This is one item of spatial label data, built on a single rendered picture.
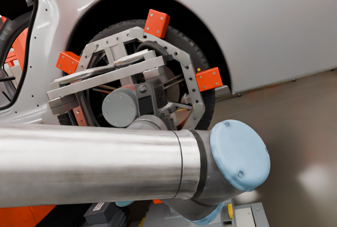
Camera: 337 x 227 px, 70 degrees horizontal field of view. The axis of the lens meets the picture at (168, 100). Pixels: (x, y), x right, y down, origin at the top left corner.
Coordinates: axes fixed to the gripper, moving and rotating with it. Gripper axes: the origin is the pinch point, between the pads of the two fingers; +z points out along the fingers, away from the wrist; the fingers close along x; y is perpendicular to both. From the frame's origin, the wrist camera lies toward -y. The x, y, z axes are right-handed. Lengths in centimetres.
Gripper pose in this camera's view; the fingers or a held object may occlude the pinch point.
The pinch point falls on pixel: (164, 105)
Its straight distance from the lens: 74.9
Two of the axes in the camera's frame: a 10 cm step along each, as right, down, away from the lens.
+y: 2.9, 9.5, 1.4
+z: 1.8, -2.0, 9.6
